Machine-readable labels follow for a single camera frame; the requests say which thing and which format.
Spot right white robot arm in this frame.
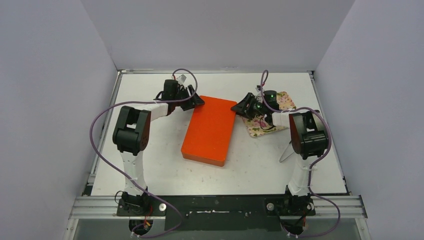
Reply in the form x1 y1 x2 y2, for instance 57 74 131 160
231 90 331 214

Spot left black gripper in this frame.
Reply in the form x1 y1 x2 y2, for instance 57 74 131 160
173 86 204 112

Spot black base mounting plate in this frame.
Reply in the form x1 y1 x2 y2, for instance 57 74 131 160
116 193 316 235

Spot orange cookie tin box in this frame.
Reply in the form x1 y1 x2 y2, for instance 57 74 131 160
181 149 227 167

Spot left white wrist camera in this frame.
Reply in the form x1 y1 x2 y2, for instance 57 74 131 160
175 74 187 85

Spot floral tray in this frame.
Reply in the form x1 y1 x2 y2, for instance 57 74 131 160
241 91 297 138

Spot orange tin lid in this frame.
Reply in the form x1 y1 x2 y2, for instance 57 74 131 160
181 95 237 158

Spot metal tongs with black tips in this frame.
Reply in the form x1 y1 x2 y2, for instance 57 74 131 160
278 141 295 163

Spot aluminium frame rail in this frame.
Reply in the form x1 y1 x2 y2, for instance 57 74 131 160
118 68 315 75

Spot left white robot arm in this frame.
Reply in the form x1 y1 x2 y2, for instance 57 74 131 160
112 79 205 215

